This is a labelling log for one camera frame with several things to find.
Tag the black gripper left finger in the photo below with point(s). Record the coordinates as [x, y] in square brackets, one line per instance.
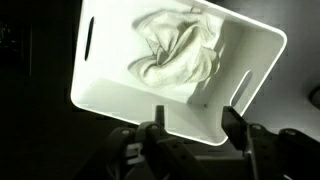
[150, 150]

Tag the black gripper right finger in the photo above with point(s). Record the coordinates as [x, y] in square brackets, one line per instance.
[266, 150]

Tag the white towel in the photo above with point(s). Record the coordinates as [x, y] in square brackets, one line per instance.
[176, 50]

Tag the white plastic bin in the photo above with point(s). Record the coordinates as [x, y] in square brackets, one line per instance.
[113, 100]

